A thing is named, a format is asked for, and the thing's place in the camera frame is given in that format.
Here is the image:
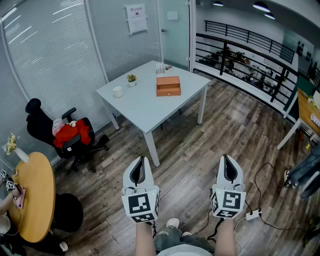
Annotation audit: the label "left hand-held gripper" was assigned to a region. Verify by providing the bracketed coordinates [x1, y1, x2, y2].
[121, 156, 161, 224]

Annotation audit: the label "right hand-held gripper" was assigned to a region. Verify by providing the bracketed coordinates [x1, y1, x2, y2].
[210, 154, 247, 220]

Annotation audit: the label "orange wooden drawer box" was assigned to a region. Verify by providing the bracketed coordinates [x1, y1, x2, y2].
[156, 75, 182, 97]

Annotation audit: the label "person's left forearm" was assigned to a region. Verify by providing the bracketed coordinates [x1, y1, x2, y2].
[134, 221, 157, 256]

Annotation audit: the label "person's right forearm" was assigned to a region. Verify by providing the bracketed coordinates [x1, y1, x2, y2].
[214, 217, 237, 256]

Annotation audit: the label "white power strip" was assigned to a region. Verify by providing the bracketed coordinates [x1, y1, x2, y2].
[245, 209, 263, 221]

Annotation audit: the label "person's white shoe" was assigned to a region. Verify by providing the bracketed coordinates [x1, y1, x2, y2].
[166, 217, 180, 229]

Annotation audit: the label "person's grey jeans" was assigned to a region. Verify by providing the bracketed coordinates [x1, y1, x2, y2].
[153, 226, 216, 253]

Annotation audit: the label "red cloth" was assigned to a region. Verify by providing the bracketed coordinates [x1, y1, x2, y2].
[52, 119, 92, 149]

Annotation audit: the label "black round stool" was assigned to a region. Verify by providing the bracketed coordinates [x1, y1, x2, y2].
[51, 193, 84, 233]

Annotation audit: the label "person's white shirt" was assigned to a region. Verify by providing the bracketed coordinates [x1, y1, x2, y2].
[156, 243, 213, 256]

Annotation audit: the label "pink bag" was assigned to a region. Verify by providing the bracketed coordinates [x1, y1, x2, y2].
[51, 119, 66, 137]

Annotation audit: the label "potted orange flower plant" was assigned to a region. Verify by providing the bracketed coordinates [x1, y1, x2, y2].
[126, 74, 139, 88]

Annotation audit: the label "round wooden table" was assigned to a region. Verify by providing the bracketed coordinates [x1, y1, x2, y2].
[6, 151, 56, 244]

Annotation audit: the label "black office chair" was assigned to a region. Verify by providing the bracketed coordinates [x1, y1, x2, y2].
[25, 98, 110, 173]

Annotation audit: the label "white vase with yellow flowers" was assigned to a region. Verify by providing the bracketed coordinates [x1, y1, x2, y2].
[2, 133, 30, 163]

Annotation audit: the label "pink notebook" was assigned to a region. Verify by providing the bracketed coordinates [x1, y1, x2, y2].
[13, 186, 26, 210]

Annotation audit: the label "black metal railing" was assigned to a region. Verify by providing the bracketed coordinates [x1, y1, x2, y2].
[195, 20, 301, 118]

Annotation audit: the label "frosted glass door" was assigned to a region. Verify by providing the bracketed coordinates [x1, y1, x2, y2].
[157, 0, 191, 71]

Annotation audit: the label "black power cable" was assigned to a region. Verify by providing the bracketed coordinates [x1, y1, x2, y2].
[254, 162, 308, 231]

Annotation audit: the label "white power cable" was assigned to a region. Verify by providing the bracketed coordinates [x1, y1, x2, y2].
[233, 216, 248, 253]

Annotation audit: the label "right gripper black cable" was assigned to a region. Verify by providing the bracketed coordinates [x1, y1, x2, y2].
[206, 217, 226, 242]

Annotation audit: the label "white wall paper holder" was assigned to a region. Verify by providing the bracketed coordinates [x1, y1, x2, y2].
[125, 3, 149, 36]

